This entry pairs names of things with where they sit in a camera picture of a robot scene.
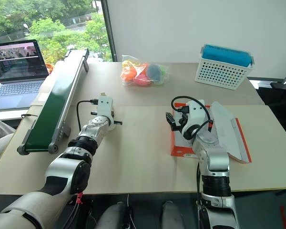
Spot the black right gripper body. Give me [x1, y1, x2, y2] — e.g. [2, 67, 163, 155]
[174, 105, 191, 132]

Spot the orange shoebox with white lid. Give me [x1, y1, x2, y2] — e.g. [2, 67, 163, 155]
[170, 101, 253, 166]

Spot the plastic bag of colourful toys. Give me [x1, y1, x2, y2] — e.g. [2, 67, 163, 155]
[120, 54, 170, 87]

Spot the green conveyor belt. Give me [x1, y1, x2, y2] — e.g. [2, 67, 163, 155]
[17, 48, 90, 156]

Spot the white perforated plastic basket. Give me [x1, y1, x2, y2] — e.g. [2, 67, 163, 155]
[194, 43, 255, 91]

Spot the blue pad in basket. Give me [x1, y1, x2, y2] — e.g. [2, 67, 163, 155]
[202, 45, 253, 68]

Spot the grey rounded robot leg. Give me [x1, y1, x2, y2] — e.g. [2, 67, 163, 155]
[94, 201, 127, 229]
[159, 200, 186, 229]

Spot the grey open laptop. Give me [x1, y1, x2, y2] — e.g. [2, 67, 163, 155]
[0, 39, 50, 113]

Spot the black chair with silver bar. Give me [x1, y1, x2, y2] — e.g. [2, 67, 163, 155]
[269, 66, 286, 93]

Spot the grey fabric clothing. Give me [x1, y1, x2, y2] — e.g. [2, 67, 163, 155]
[0, 120, 16, 172]

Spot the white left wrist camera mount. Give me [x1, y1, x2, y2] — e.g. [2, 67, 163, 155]
[96, 94, 115, 125]

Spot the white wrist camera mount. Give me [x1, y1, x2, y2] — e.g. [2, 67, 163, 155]
[181, 100, 212, 135]
[96, 94, 115, 125]

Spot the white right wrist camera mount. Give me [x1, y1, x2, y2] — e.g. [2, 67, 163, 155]
[181, 100, 212, 135]

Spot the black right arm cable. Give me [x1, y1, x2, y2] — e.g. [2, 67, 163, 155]
[171, 95, 214, 141]

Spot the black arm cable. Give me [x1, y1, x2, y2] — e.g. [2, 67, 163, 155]
[171, 95, 214, 141]
[76, 98, 98, 132]

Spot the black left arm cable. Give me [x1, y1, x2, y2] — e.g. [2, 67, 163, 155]
[76, 98, 98, 132]

